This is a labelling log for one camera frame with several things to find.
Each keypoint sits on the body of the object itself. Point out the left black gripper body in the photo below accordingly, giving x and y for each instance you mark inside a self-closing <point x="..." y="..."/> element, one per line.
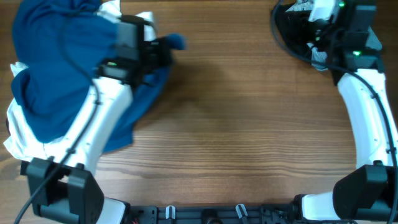
<point x="157" y="55"/>

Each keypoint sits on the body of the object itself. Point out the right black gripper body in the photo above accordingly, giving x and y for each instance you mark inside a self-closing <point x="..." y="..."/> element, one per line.
<point x="321" y="33"/>

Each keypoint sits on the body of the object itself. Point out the dark blue t-shirt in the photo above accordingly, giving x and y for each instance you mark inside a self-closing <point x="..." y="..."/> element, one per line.
<point x="58" y="44"/>

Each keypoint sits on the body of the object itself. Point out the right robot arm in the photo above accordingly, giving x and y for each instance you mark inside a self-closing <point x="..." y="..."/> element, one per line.
<point x="370" y="191"/>

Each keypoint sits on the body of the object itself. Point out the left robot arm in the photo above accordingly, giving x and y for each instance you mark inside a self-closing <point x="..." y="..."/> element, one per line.
<point x="63" y="186"/>

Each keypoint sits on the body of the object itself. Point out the light blue denim jeans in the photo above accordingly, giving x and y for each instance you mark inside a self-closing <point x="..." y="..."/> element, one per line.
<point x="357" y="17"/>

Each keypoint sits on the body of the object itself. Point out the black folded garment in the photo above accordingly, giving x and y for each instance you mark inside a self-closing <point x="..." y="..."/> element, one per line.
<point x="293" y="28"/>

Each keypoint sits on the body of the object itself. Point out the white t-shirt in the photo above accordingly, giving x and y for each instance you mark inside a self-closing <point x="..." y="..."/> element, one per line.
<point x="22" y="142"/>

